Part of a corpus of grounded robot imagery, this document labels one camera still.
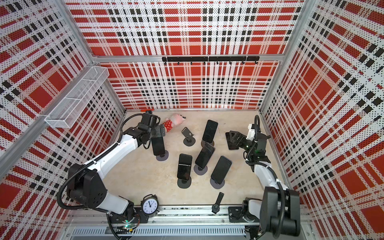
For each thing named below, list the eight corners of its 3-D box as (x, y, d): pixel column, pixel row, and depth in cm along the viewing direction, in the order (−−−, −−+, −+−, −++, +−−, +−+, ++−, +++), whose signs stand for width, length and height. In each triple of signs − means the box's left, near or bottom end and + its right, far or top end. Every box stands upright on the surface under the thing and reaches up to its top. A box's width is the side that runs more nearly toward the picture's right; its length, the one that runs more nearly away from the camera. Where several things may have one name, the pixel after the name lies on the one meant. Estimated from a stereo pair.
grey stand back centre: (180, 142, 104) (179, 133, 96) (186, 136, 108) (185, 126, 100) (190, 148, 101) (189, 139, 93) (196, 141, 105) (195, 132, 97)
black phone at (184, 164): (178, 180, 87) (174, 168, 74) (183, 167, 93) (180, 153, 79) (189, 183, 86) (187, 170, 73) (193, 169, 92) (192, 155, 78)
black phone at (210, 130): (202, 145, 103) (202, 130, 90) (207, 134, 109) (208, 119, 96) (211, 148, 101) (213, 133, 88) (216, 137, 107) (218, 122, 94)
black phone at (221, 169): (210, 181, 86) (212, 170, 75) (219, 166, 92) (221, 155, 80) (220, 187, 84) (223, 177, 72) (228, 172, 90) (232, 161, 78)
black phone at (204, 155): (195, 168, 92) (194, 156, 80) (205, 154, 98) (206, 142, 86) (203, 174, 90) (204, 162, 78) (213, 160, 95) (215, 147, 84)
